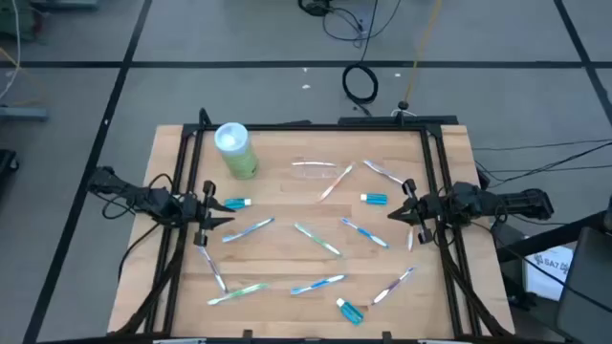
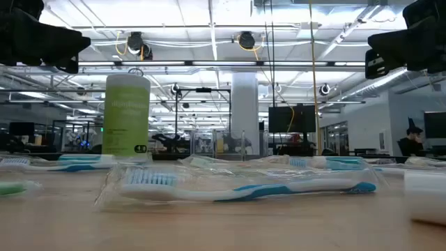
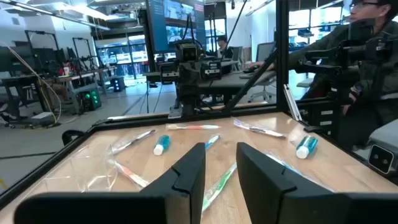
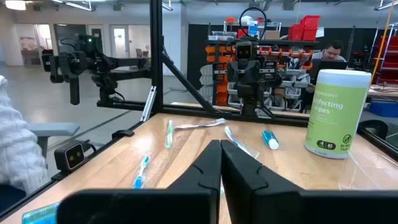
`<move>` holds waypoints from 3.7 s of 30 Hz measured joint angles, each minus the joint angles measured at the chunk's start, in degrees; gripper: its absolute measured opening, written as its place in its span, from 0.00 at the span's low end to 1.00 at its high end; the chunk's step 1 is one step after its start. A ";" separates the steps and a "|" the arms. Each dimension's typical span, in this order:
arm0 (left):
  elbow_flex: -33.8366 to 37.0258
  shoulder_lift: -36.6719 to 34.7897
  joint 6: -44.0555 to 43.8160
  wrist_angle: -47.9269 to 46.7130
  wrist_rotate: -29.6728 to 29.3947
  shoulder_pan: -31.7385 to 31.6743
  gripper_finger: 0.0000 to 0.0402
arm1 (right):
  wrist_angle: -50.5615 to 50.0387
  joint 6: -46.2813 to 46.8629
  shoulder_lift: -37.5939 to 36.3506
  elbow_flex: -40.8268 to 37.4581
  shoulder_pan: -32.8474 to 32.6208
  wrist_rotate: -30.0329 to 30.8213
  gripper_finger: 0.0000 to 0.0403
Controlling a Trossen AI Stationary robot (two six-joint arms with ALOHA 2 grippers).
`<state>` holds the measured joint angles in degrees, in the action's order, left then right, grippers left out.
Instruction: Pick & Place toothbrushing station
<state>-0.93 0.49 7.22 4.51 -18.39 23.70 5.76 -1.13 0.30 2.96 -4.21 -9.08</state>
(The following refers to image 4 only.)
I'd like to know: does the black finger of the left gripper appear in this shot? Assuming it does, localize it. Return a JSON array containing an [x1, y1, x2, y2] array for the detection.
[[228, 60, 246, 85], [244, 60, 262, 85]]

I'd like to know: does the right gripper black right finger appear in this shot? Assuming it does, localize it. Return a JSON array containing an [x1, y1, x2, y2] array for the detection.
[[220, 139, 303, 224]]

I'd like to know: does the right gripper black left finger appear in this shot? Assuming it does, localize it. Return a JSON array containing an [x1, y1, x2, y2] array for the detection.
[[167, 139, 223, 224]]

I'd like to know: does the blue white toothbrush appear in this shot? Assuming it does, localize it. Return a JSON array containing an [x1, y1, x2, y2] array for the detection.
[[132, 154, 151, 190], [224, 125, 261, 160]]

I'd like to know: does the light green toothbrush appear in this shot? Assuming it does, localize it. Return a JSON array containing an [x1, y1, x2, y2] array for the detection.
[[164, 119, 175, 149]]

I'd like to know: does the teal mouthwash bottle white cap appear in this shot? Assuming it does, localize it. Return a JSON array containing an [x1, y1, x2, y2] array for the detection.
[[21, 202, 60, 224], [261, 129, 280, 151]]

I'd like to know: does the clear acrylic organizer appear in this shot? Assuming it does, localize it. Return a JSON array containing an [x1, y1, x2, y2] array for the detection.
[[338, 151, 398, 191]]

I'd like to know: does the shelf rack with orange bins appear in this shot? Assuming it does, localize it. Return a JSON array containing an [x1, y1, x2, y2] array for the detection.
[[203, 21, 317, 113]]

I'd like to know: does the cardboard box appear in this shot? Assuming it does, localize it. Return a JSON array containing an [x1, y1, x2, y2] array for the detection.
[[264, 29, 281, 40]]

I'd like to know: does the red plastic bin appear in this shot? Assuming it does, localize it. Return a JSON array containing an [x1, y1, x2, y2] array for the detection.
[[299, 14, 322, 29], [288, 24, 305, 42], [303, 27, 318, 42]]

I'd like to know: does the black laptop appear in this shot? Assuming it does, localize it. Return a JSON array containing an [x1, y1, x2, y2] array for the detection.
[[308, 59, 349, 85]]

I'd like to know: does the person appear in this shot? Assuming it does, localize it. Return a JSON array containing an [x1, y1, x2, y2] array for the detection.
[[0, 74, 51, 196], [310, 39, 348, 62]]

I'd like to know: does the white round cup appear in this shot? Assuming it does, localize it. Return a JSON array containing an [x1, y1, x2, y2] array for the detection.
[[303, 68, 373, 159]]

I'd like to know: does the blue plastic bin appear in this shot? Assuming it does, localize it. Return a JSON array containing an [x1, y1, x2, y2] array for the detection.
[[369, 100, 398, 118]]

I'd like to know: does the red rolling ladder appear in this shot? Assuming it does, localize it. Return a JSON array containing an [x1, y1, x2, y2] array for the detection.
[[368, 26, 398, 85]]

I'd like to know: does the grey chair armrest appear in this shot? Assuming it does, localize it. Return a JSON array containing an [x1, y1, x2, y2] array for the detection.
[[29, 121, 81, 158]]

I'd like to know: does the ceiling light panel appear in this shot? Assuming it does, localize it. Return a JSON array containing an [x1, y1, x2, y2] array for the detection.
[[4, 0, 27, 11]]

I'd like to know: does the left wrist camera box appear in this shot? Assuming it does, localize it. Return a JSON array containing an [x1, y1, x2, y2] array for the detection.
[[234, 41, 254, 62]]

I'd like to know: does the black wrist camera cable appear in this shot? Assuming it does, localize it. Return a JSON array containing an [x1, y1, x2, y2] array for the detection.
[[238, 6, 268, 42]]

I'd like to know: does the silver metal bracket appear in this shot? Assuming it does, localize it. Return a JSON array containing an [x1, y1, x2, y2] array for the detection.
[[139, 85, 157, 123]]

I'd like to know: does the black frame clamp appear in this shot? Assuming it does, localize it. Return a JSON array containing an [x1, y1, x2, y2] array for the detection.
[[111, 129, 136, 140]]

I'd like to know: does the yellow hanging cable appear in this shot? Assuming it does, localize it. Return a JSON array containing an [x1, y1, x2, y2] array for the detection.
[[371, 0, 398, 84]]

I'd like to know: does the black table-level camera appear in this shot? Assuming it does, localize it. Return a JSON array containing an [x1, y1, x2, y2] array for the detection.
[[53, 139, 91, 174]]

